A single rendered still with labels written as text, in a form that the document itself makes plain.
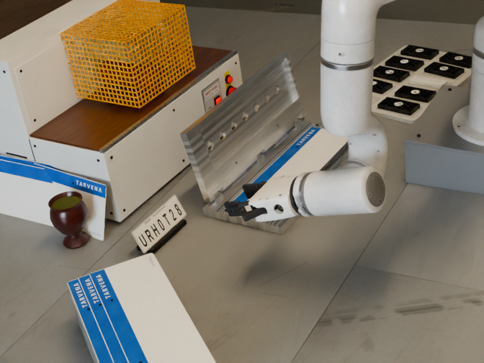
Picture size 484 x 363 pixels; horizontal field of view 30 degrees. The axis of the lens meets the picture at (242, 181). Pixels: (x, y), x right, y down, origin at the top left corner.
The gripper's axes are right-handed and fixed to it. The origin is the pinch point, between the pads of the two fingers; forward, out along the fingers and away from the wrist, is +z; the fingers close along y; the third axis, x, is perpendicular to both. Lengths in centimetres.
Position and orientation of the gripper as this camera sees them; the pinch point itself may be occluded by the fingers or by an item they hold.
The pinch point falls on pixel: (242, 199)
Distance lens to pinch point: 180.9
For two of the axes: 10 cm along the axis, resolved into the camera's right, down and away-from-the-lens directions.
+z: -7.5, 0.7, 6.6
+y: 5.4, -5.1, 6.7
